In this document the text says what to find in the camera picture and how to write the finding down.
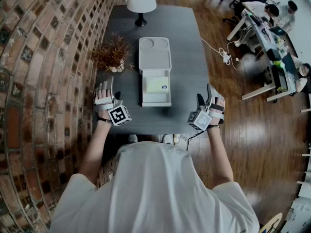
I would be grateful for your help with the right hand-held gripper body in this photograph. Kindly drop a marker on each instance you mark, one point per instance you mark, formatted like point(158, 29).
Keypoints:
point(201, 120)

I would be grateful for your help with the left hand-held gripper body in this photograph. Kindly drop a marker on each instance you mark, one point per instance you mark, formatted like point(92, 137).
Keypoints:
point(119, 115)

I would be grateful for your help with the pale green tissues pack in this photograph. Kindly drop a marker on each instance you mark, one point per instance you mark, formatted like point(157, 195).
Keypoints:
point(156, 85)

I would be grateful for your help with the white tissue box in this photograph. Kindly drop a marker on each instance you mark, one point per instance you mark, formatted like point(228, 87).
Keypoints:
point(154, 57)

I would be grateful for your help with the person's right forearm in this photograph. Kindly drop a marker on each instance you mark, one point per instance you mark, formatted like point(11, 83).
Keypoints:
point(218, 154)

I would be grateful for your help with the person's left forearm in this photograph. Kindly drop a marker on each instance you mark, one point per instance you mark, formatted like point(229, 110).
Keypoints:
point(96, 144)

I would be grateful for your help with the person's left hand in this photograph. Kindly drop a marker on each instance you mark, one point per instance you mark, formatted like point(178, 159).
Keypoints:
point(102, 91)

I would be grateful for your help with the person's right hand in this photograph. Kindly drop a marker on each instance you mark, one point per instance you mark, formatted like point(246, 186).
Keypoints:
point(218, 103)

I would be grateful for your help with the dried brown plant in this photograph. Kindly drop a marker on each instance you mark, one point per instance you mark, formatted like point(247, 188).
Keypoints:
point(111, 52)

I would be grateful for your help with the grey desk with wooden legs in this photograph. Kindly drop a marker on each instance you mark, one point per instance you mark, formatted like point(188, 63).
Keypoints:
point(264, 42)

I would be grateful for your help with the person's white t-shirt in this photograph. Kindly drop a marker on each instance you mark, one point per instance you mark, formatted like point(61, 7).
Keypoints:
point(153, 190)

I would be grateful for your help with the black monitor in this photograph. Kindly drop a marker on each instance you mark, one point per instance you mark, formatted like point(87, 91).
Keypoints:
point(290, 65)

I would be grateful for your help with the black office chair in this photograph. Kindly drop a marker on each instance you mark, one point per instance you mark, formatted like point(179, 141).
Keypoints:
point(234, 7)

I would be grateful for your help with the open laptop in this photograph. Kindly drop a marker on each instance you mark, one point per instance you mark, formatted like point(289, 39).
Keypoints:
point(278, 30)

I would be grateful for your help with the round wooden stool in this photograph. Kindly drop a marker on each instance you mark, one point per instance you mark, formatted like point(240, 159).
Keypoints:
point(272, 223)

